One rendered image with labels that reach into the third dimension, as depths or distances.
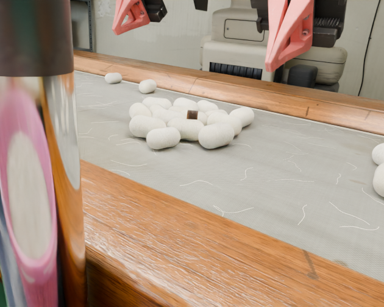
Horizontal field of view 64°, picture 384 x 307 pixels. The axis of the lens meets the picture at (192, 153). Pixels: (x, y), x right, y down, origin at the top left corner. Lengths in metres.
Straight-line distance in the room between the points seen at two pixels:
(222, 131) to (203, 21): 2.33
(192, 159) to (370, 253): 0.14
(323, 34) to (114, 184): 0.31
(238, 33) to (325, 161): 0.72
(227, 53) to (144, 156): 0.72
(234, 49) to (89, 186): 0.81
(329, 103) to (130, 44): 2.61
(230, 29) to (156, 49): 1.85
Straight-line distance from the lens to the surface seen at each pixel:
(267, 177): 0.24
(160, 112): 0.31
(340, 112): 0.44
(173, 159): 0.25
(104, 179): 0.17
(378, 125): 0.43
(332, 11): 0.41
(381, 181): 0.25
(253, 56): 0.92
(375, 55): 2.33
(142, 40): 2.88
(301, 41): 0.40
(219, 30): 1.00
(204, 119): 0.32
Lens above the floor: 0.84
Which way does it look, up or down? 22 degrees down
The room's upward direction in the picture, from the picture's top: 5 degrees clockwise
